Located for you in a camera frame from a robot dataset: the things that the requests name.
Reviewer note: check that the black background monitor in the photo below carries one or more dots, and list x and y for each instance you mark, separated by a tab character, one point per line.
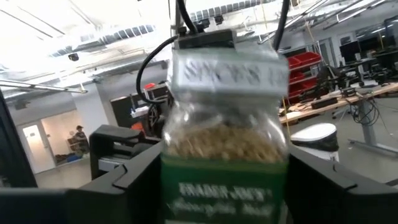
349	51

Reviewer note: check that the silver ceiling pipe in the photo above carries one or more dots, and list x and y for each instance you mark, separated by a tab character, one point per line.
40	86

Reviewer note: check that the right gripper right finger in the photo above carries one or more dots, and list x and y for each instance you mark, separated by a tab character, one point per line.
326	199

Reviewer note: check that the black overhead camera box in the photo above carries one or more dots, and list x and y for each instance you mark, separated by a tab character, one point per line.
206	39

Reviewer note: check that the grey background desk frame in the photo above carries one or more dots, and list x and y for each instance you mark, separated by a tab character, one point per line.
370	130

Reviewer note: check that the shelf with red bins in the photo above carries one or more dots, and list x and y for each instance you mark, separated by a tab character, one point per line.
306	57

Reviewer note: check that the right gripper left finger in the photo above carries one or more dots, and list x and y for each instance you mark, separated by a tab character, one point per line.
130	193

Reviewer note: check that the person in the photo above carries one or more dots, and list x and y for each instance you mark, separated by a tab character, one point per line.
81	140

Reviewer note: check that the black cabinet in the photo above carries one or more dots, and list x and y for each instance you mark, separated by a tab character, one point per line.
122	112

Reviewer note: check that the wooden background table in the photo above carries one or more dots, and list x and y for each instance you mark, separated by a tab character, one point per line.
311	113

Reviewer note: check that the black ceiling camera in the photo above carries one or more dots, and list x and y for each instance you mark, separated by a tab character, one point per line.
73	57

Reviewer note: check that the green label spice jar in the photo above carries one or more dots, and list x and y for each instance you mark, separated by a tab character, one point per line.
224	149

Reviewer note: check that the black aluminium table frame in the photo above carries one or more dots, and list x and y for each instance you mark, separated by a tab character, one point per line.
12	149

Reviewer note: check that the white trash can black rim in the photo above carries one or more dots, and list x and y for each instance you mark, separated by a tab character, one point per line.
314	132

